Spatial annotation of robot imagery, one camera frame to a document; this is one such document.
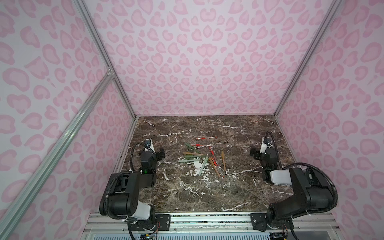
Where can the tan pen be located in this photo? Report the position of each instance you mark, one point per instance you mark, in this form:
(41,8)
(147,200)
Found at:
(223,160)
(192,154)
(212,162)

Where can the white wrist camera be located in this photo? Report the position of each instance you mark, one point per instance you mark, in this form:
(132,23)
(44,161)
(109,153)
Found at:
(266,143)
(149,145)

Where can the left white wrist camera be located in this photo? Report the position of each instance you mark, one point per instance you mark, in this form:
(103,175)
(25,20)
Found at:
(149,145)

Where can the diagonal aluminium frame bar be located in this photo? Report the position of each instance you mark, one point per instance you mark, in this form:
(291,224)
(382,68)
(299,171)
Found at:
(20,205)

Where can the green pen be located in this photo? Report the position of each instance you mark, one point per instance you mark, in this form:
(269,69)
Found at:
(188,160)
(190,147)
(194,156)

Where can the green pen middle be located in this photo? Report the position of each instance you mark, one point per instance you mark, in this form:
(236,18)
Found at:
(194,156)

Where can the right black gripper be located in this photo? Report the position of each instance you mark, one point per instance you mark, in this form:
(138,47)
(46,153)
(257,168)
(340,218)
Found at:
(255,152)

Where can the green pen lower left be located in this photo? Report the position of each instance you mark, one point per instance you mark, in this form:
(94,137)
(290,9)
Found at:
(188,160)

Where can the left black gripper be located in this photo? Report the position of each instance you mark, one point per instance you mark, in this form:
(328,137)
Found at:
(159,153)

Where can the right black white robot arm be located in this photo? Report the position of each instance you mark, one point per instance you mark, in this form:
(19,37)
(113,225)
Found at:
(313,191)

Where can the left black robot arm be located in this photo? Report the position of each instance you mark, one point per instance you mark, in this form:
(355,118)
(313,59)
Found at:
(120,199)

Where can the green pen upper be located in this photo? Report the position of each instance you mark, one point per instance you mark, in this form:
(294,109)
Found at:
(190,147)

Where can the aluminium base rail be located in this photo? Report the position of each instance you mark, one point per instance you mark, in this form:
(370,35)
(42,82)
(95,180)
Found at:
(218,226)

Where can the green pen vertical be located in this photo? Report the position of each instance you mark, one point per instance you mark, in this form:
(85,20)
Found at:
(203,165)

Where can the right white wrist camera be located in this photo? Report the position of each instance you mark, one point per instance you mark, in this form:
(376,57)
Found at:
(266,143)

